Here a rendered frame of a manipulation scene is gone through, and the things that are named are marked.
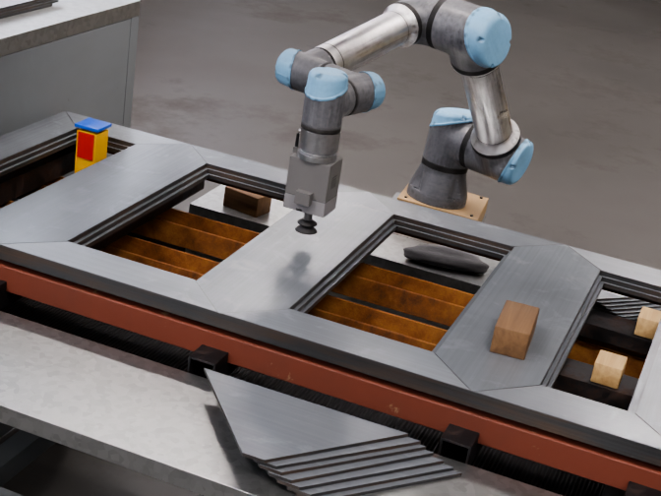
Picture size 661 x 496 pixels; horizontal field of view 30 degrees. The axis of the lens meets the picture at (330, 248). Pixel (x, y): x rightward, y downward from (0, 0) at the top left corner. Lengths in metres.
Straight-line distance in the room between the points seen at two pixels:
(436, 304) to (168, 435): 0.82
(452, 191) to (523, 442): 1.17
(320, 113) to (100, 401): 0.67
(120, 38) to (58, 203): 0.88
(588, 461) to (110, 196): 1.11
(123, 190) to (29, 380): 0.65
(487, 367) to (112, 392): 0.61
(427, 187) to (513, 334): 1.00
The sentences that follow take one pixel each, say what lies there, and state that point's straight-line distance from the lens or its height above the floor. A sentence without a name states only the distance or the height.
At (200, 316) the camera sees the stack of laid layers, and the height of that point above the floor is 0.83.
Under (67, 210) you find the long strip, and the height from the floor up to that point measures 0.84.
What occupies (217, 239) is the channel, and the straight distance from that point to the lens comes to 2.69.
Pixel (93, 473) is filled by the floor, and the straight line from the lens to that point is 3.16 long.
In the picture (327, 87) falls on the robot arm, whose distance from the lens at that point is 2.25.
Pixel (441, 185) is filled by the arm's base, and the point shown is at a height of 0.79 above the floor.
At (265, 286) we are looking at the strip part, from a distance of 2.19.
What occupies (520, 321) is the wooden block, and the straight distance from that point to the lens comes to 2.12.
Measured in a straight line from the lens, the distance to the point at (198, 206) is 2.96.
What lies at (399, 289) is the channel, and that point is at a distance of 2.56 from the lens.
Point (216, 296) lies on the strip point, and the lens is 2.14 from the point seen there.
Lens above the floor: 1.76
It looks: 23 degrees down
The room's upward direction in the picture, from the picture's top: 9 degrees clockwise
